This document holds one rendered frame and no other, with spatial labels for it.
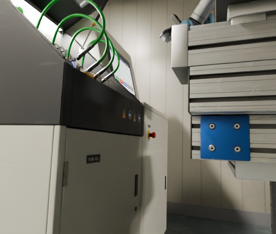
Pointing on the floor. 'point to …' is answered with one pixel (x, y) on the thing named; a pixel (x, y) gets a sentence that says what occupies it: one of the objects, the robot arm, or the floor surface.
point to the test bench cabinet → (24, 178)
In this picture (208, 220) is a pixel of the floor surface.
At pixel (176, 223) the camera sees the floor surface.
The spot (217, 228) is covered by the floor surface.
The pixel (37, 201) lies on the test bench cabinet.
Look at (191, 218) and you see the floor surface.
